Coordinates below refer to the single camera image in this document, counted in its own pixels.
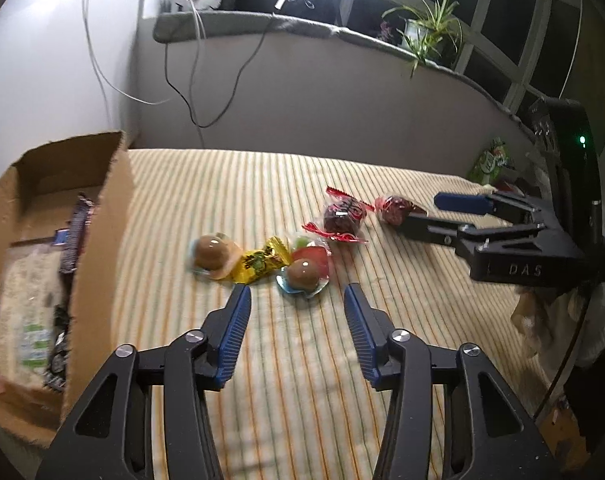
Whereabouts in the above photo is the blue label chocolate bar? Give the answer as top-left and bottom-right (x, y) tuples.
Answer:
(55, 192), (96, 273)

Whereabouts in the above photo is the potted spider plant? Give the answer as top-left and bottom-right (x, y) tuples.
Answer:
(377, 0), (466, 78)

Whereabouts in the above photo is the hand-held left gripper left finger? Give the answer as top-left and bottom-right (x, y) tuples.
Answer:
(35, 284), (253, 480)

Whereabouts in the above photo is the brown wrapper chocolate bar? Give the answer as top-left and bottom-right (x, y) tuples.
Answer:
(50, 302), (76, 356)

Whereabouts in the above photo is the green snack bag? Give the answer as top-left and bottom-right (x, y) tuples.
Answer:
(469, 137), (513, 186)

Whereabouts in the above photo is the white plush toy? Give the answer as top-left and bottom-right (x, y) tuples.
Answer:
(513, 280), (605, 376)

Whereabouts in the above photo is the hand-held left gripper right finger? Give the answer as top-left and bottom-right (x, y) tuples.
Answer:
(343, 282), (561, 480)

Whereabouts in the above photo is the white wardrobe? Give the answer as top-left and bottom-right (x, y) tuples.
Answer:
(0, 0), (148, 196)

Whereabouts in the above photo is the white cable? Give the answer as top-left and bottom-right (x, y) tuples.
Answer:
(80, 0), (206, 107)

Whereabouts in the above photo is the striped yellow blanket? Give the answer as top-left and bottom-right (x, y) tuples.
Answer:
(57, 147), (558, 480)

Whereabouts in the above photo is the white window frame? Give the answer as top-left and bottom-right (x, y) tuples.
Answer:
(187, 0), (583, 111)

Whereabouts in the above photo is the brown cardboard box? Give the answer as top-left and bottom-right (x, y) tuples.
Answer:
(0, 131), (136, 448)

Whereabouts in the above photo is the red round candy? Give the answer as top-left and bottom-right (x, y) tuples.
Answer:
(302, 186), (376, 245)
(375, 195), (428, 226)

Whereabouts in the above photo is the brown jelly cup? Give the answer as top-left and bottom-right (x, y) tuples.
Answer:
(190, 233), (242, 280)

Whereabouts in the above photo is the yellow candy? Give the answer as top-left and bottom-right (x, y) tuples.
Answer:
(232, 236), (292, 285)

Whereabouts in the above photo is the clear rice cracker packet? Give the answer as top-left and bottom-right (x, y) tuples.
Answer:
(0, 242), (70, 401)

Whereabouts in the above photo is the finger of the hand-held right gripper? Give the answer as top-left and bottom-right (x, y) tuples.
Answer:
(399, 212), (548, 256)
(434, 191), (558, 226)

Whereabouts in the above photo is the black cable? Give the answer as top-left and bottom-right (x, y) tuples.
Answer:
(163, 0), (303, 128)

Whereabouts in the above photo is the white power adapter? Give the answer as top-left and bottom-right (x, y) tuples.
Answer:
(165, 0), (222, 12)

